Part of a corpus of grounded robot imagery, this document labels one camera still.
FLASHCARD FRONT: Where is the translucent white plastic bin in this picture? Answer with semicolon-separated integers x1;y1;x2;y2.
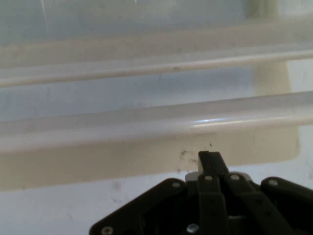
0;0;313;191

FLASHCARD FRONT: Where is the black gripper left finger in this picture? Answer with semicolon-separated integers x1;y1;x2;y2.
89;151;232;235

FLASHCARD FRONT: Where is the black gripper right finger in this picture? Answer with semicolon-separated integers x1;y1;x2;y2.
213;151;313;235

